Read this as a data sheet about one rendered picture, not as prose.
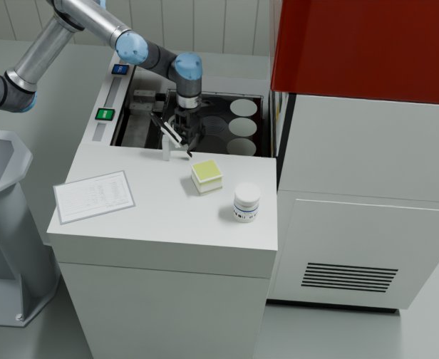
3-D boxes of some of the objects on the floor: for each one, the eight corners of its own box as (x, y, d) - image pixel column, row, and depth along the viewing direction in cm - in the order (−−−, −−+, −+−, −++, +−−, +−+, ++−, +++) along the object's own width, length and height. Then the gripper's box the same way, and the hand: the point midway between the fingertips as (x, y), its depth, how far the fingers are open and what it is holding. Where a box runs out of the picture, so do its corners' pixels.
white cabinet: (251, 203, 267) (269, 80, 207) (247, 382, 202) (271, 279, 142) (135, 194, 268) (118, 69, 208) (93, 370, 203) (52, 262, 143)
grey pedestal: (-58, 323, 214) (-157, 204, 154) (-20, 240, 244) (-90, 112, 183) (58, 330, 214) (5, 214, 153) (82, 246, 244) (45, 122, 183)
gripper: (167, 105, 147) (169, 154, 163) (191, 116, 144) (192, 166, 159) (184, 90, 152) (184, 140, 168) (208, 101, 149) (207, 151, 164)
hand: (193, 145), depth 164 cm, fingers closed
